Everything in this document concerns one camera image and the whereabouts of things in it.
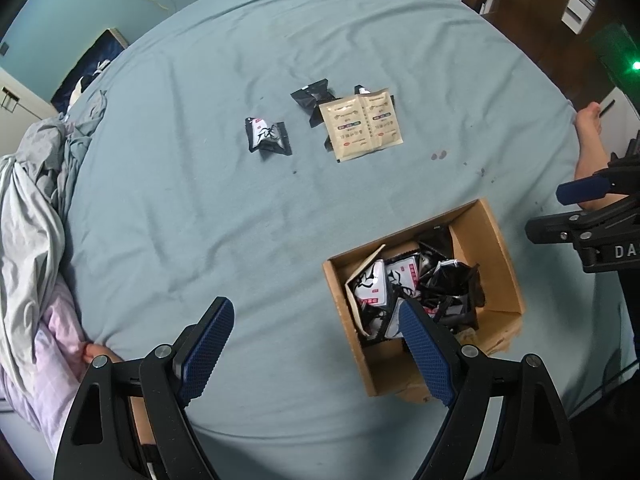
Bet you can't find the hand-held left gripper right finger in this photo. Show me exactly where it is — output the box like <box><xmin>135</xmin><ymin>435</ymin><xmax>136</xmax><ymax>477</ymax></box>
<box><xmin>397</xmin><ymin>299</ymin><xmax>573</xmax><ymax>480</ymax></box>

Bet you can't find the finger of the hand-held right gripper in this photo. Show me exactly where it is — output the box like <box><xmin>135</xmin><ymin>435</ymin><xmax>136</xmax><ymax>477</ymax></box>
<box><xmin>556</xmin><ymin>152</ymin><xmax>640</xmax><ymax>206</ymax></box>
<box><xmin>525</xmin><ymin>200</ymin><xmax>640</xmax><ymax>249</ymax></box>

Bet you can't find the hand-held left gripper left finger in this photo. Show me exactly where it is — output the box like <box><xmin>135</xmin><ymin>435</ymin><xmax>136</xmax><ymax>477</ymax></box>
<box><xmin>52</xmin><ymin>296</ymin><xmax>236</xmax><ymax>480</ymax></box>

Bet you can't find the pile of black snack packets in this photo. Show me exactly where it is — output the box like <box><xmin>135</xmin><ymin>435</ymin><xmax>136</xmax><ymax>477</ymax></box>
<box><xmin>345</xmin><ymin>227</ymin><xmax>487</xmax><ymax>343</ymax></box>

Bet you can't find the brown cardboard box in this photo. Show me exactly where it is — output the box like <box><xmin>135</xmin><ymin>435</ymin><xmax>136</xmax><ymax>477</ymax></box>
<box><xmin>322</xmin><ymin>198</ymin><xmax>527</xmax><ymax>403</ymax></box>

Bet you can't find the person's right foot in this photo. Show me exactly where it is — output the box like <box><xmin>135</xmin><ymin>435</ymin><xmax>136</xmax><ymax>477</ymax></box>
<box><xmin>572</xmin><ymin>101</ymin><xmax>631</xmax><ymax>211</ymax></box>

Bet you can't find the blue bed sheet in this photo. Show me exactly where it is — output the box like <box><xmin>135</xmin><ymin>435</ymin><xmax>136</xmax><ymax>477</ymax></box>
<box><xmin>50</xmin><ymin>0</ymin><xmax>596</xmax><ymax>461</ymax></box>

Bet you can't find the green lit device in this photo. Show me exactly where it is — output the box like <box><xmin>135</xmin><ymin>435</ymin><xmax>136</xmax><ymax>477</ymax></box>
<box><xmin>587</xmin><ymin>22</ymin><xmax>640</xmax><ymax>93</ymax></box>

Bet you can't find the pink cloth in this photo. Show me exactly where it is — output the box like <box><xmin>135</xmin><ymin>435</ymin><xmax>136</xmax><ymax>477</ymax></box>
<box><xmin>0</xmin><ymin>280</ymin><xmax>91</xmax><ymax>453</ymax></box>

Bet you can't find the white box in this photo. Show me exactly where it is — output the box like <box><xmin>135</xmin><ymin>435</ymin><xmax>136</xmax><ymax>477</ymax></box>
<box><xmin>562</xmin><ymin>0</ymin><xmax>598</xmax><ymax>36</ymax></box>

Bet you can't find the brown wooden furniture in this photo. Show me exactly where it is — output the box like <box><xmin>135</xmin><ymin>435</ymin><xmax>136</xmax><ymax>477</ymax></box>
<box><xmin>460</xmin><ymin>0</ymin><xmax>601</xmax><ymax>86</ymax></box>

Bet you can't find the beige sachet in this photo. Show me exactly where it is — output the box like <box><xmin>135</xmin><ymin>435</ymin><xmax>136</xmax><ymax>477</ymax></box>
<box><xmin>318</xmin><ymin>97</ymin><xmax>378</xmax><ymax>163</ymax></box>
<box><xmin>360</xmin><ymin>87</ymin><xmax>405</xmax><ymax>148</ymax></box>

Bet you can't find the grey blanket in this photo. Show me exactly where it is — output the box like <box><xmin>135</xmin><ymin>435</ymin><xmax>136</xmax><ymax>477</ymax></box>
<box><xmin>0</xmin><ymin>91</ymin><xmax>108</xmax><ymax>401</ymax></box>

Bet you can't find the black white snack packet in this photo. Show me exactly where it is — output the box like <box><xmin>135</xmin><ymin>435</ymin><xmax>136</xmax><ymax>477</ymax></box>
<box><xmin>244</xmin><ymin>116</ymin><xmax>292</xmax><ymax>157</ymax></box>

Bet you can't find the white door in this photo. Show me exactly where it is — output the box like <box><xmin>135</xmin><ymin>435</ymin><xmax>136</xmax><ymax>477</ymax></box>
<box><xmin>0</xmin><ymin>67</ymin><xmax>51</xmax><ymax>136</ymax></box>

